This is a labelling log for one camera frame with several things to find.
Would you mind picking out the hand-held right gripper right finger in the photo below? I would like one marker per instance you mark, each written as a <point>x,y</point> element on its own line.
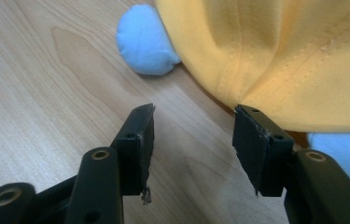
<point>256,155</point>

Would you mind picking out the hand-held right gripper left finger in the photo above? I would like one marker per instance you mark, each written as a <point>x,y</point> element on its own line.
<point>132,161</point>

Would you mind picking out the yellow cloth garment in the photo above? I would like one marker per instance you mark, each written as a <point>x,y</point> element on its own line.
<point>287,56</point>

